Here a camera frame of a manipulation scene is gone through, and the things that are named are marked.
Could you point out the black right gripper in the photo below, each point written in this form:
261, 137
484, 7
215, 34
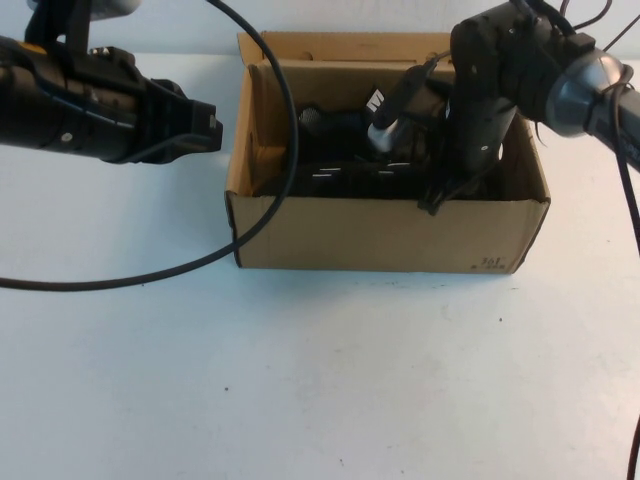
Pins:
482, 135

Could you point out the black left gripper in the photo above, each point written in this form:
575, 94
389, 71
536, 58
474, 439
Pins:
155, 115

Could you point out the black mesh sneaker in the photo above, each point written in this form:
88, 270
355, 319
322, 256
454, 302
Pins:
312, 120
340, 181

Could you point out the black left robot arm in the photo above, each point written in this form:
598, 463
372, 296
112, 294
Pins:
30, 110

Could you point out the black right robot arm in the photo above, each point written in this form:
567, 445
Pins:
575, 95

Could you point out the brown cardboard shoe box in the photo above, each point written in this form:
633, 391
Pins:
350, 235

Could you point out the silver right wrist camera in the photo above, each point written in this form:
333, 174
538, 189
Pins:
385, 132

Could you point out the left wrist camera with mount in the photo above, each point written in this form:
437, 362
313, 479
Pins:
65, 25

